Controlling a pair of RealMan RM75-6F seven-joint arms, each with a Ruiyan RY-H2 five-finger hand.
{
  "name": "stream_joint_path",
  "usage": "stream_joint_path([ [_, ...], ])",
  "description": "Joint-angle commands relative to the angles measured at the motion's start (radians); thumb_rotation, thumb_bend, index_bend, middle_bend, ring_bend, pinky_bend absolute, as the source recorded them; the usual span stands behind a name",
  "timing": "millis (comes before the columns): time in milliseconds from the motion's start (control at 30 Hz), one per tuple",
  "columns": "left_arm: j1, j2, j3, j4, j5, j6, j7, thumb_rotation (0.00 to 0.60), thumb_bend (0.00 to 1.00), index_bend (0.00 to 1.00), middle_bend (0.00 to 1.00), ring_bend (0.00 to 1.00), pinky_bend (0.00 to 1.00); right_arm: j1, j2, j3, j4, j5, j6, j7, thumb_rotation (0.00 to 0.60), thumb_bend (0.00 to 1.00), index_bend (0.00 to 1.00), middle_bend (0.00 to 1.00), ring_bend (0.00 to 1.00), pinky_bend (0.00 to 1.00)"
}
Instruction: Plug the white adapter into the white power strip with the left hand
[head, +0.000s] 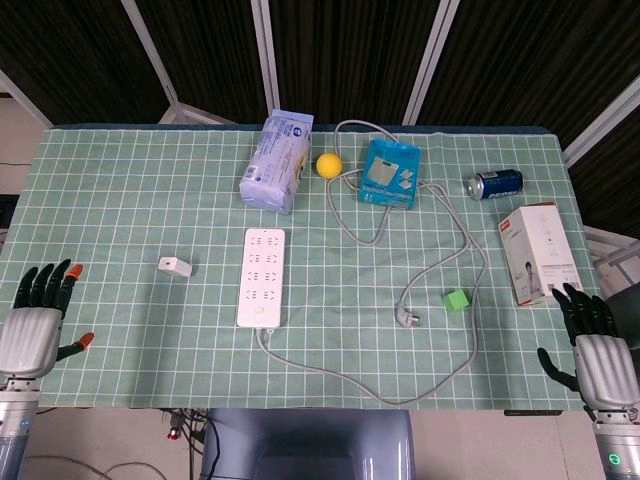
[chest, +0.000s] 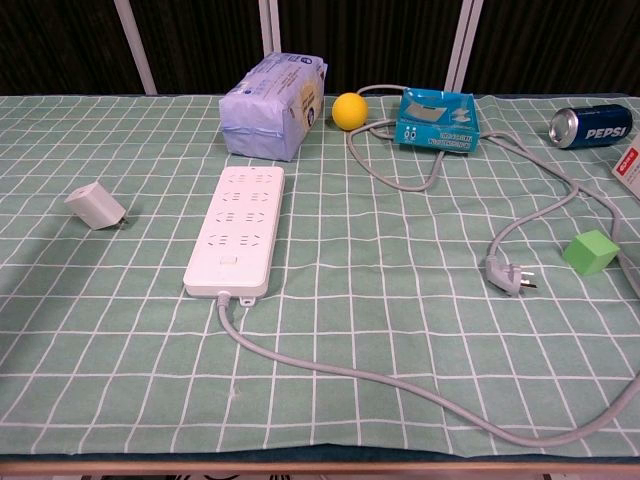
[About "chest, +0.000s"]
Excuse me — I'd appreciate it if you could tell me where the teal product packet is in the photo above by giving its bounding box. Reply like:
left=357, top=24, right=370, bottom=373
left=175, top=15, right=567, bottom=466
left=393, top=86, right=483, bottom=156

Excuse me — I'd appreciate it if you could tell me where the yellow ball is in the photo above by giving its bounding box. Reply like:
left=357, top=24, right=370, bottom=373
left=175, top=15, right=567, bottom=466
left=332, top=92, right=370, bottom=132

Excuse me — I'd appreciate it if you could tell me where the blue Pepsi can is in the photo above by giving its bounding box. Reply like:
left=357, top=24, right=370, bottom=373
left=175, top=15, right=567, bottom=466
left=548, top=103, right=634, bottom=150

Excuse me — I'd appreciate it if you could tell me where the white partition frame post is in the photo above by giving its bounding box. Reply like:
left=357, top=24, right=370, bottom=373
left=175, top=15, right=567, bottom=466
left=113, top=0, right=159, bottom=95
left=444, top=0, right=485, bottom=91
left=258, top=0, right=282, bottom=56

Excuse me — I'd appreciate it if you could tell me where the grey power strip cable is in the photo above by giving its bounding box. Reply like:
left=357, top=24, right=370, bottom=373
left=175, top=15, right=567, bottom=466
left=216, top=83, right=640, bottom=448

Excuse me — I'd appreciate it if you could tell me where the green checkered tablecloth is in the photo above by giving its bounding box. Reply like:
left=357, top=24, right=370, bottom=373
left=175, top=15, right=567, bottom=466
left=0, top=93, right=640, bottom=459

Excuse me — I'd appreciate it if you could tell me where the white plug adapter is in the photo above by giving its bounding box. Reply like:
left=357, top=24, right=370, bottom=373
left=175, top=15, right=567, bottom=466
left=63, top=182, right=130, bottom=231

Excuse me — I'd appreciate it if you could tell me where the green cube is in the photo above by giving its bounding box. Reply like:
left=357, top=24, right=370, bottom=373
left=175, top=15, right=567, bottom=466
left=562, top=230, right=621, bottom=277

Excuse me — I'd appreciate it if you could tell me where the blue tissue pack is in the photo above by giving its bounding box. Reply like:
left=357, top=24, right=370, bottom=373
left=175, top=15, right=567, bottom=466
left=219, top=51, right=329, bottom=163

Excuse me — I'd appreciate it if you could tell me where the white product box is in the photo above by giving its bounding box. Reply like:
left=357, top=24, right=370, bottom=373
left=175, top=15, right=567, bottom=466
left=610, top=134, right=640, bottom=199

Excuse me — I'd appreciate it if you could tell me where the white power strip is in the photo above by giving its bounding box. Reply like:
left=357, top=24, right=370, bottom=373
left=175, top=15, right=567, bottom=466
left=182, top=165, right=286, bottom=307

